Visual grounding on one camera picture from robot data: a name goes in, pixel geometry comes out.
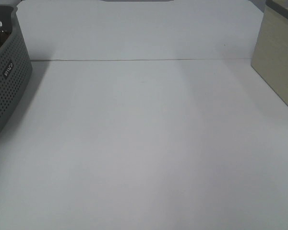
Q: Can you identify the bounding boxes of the grey perforated plastic basket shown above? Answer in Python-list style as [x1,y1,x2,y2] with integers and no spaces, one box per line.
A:
[0,4,33,132]

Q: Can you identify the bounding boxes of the beige fabric storage box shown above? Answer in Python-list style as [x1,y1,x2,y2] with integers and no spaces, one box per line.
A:
[251,0,288,106]

